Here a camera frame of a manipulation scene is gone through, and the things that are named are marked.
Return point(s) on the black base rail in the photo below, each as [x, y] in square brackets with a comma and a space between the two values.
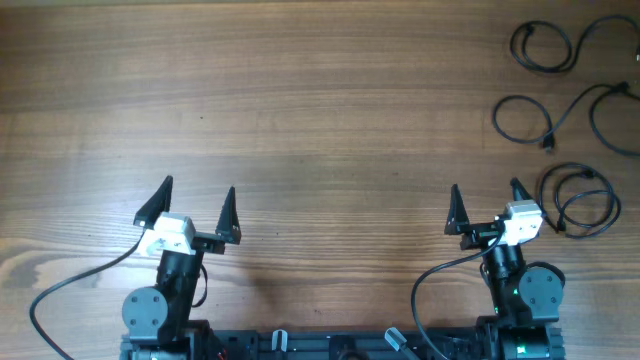
[453, 343]

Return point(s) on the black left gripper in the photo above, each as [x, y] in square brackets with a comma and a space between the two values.
[150, 212]

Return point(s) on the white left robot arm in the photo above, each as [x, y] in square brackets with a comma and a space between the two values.
[158, 316]

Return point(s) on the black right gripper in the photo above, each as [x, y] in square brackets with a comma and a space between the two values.
[482, 233]

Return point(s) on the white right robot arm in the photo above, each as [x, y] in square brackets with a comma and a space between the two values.
[526, 296]

